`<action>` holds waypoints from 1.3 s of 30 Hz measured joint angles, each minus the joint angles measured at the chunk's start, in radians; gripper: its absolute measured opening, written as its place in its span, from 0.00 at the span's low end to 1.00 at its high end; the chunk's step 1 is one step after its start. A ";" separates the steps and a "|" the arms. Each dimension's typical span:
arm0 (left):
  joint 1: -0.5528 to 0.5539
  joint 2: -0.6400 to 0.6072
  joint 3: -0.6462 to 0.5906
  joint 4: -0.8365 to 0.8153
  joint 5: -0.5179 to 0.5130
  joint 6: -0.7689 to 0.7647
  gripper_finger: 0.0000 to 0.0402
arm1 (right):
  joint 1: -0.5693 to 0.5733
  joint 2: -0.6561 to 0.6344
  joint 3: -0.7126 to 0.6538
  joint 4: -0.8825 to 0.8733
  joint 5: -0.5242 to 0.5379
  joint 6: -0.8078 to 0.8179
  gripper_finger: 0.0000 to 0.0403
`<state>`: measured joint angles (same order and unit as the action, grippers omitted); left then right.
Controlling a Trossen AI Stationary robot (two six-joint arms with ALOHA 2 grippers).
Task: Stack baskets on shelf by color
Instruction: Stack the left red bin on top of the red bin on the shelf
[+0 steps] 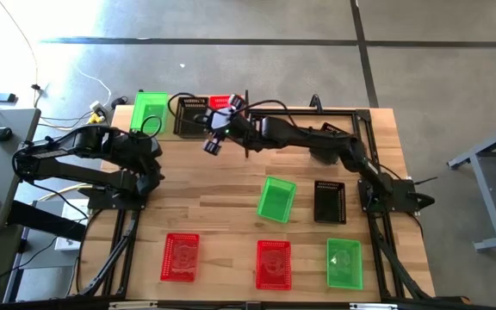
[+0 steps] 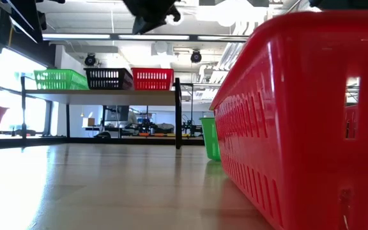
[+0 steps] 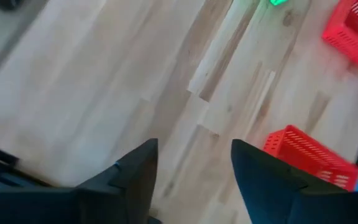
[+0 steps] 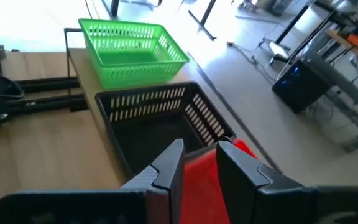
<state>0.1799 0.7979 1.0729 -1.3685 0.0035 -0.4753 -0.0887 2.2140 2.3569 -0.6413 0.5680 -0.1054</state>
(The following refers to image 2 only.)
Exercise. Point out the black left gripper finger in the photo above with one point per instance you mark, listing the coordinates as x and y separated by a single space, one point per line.
24 17

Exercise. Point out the black plastic basket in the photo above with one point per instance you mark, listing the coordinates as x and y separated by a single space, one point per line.
107 78

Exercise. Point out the black background metal frame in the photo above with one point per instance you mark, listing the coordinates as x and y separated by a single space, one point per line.
192 96

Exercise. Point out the small cardboard box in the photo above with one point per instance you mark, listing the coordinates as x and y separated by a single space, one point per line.
88 122

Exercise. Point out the wooden shelf with black frame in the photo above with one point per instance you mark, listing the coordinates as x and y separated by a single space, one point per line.
107 96

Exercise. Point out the green plastic basket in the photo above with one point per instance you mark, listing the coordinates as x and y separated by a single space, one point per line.
59 80
211 137

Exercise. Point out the black background robot arm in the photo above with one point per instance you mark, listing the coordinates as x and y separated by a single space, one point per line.
190 126
147 124

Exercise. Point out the black aluminium table rail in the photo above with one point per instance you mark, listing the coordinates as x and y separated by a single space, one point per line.
75 140

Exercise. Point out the black background monitor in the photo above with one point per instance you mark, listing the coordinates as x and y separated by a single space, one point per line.
117 113

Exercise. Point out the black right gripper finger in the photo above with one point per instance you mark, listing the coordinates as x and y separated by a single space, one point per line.
147 26

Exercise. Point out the long ceiling light bar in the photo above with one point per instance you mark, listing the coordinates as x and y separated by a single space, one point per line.
75 36

